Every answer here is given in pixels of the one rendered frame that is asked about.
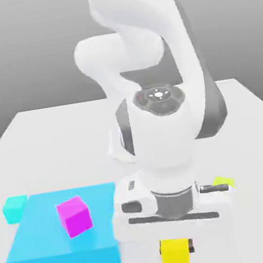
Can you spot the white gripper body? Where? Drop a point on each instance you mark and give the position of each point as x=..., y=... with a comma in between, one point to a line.
x=142, y=230

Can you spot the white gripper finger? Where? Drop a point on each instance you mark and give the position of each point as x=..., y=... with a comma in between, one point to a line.
x=191, y=245
x=160, y=248

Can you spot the small yellow cube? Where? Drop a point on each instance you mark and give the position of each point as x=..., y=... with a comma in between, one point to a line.
x=175, y=255

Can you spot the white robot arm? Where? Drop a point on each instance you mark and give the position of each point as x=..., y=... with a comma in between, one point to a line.
x=164, y=145

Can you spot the small magenta cube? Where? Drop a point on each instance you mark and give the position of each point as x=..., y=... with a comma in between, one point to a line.
x=75, y=218

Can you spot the small lime cube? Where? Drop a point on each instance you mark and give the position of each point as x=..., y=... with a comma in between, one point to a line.
x=222, y=181

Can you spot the small turquoise cube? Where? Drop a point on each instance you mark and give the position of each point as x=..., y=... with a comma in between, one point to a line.
x=13, y=210

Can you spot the large blue box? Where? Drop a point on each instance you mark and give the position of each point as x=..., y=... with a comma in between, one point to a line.
x=45, y=250

